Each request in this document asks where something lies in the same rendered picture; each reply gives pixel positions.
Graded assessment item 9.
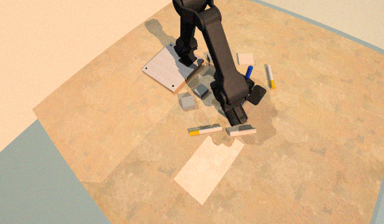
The dark grey keyboard with beige keys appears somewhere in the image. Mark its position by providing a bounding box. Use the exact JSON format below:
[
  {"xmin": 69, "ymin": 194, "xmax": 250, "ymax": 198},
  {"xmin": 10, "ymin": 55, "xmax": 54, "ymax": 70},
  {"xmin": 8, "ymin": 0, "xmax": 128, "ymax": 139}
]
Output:
[{"xmin": 218, "ymin": 85, "xmax": 256, "ymax": 118}]

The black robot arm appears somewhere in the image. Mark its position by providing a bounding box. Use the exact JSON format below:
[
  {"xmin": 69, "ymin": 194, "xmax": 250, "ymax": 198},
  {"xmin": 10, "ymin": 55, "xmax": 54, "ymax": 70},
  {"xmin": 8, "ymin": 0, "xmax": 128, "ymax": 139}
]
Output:
[{"xmin": 172, "ymin": 0, "xmax": 250, "ymax": 127}]

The grey and yellow cylinder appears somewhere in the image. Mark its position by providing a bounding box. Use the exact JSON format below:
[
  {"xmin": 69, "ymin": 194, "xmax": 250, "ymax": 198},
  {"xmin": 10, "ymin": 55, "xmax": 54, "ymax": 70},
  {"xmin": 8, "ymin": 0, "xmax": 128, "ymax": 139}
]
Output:
[
  {"xmin": 267, "ymin": 65, "xmax": 276, "ymax": 89},
  {"xmin": 189, "ymin": 126, "xmax": 223, "ymax": 136}
]

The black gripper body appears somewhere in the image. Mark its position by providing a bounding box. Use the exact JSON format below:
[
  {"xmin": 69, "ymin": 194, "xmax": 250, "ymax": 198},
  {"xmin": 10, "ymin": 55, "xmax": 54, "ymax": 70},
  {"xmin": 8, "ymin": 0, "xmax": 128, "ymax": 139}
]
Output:
[{"xmin": 214, "ymin": 71, "xmax": 267, "ymax": 105}]

